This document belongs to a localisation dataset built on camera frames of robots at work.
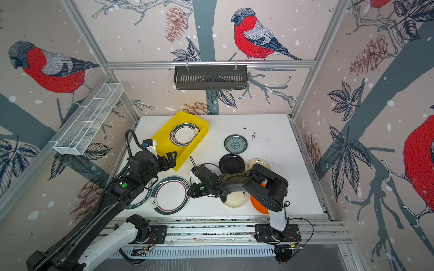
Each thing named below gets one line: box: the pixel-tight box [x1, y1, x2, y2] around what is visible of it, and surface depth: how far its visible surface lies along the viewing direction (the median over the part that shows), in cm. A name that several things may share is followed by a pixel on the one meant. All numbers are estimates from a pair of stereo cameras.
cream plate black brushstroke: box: [219, 190, 250, 209], surface depth 84 cm
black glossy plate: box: [218, 153, 246, 175], surface depth 97 cm
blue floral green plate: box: [223, 134, 249, 155], surface depth 108 cm
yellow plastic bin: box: [150, 110, 210, 172], surface depth 112 cm
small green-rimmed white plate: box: [170, 122, 201, 147], surface depth 112 cm
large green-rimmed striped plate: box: [150, 175, 190, 216], surface depth 85 cm
